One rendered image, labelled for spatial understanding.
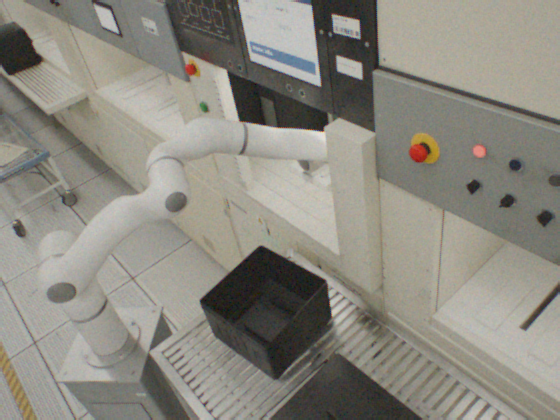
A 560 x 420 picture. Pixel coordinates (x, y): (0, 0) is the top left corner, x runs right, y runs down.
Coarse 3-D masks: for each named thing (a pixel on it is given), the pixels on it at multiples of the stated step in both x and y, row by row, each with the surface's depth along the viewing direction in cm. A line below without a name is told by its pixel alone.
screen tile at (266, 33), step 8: (248, 0) 121; (256, 0) 119; (264, 0) 117; (248, 8) 123; (256, 8) 121; (264, 16) 120; (248, 24) 127; (256, 24) 124; (272, 24) 119; (248, 32) 129; (256, 32) 126; (264, 32) 123; (272, 32) 121; (264, 40) 125; (272, 40) 123
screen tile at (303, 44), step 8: (280, 8) 113; (288, 8) 111; (296, 8) 109; (280, 16) 115; (288, 16) 113; (296, 16) 111; (296, 24) 112; (304, 24) 110; (280, 32) 118; (304, 32) 111; (280, 40) 120; (288, 40) 118; (296, 40) 115; (304, 40) 113; (288, 48) 119; (296, 48) 117; (304, 48) 114; (312, 48) 112; (312, 56) 114
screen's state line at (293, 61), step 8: (256, 48) 130; (264, 48) 127; (272, 48) 124; (264, 56) 129; (272, 56) 126; (280, 56) 124; (288, 56) 121; (296, 56) 119; (288, 64) 123; (296, 64) 120; (304, 64) 118; (312, 64) 115; (312, 72) 117
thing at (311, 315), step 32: (256, 256) 157; (224, 288) 151; (256, 288) 164; (288, 288) 162; (320, 288) 140; (224, 320) 137; (256, 320) 155; (288, 320) 153; (320, 320) 146; (256, 352) 135; (288, 352) 138
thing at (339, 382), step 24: (336, 360) 130; (312, 384) 126; (336, 384) 125; (360, 384) 124; (288, 408) 122; (312, 408) 121; (336, 408) 120; (360, 408) 119; (384, 408) 118; (408, 408) 117
